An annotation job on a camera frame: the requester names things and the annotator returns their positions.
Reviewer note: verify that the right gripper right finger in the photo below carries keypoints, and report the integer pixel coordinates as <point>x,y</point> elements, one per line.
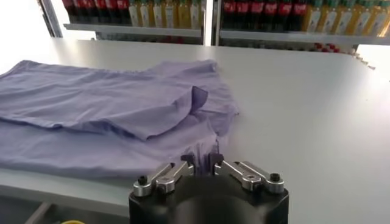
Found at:
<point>253,178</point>

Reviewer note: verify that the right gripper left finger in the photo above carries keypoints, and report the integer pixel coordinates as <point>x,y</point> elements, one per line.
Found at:
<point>166,179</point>

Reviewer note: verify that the purple printed t-shirt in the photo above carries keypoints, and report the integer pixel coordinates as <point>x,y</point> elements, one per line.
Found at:
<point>91,100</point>

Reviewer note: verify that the yellow round robot part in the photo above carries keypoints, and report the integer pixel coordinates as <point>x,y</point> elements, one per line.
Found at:
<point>73,222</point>

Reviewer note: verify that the red cap cola bottle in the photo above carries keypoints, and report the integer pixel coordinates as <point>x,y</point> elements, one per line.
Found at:
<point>243,12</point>
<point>90,9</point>
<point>67,9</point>
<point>100,9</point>
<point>300,12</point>
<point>257,12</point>
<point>122,9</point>
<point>78,9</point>
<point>111,9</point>
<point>229,12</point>
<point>285,12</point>
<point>271,12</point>

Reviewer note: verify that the yellow juice bottle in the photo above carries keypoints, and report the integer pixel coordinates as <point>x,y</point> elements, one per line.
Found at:
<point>359,20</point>
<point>313,18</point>
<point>183,13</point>
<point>146,13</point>
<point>171,13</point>
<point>134,13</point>
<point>343,19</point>
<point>195,13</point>
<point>327,19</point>
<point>158,13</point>
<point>377,21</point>

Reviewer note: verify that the grey slanted frame post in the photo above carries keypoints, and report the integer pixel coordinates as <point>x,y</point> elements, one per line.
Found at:
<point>51,18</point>

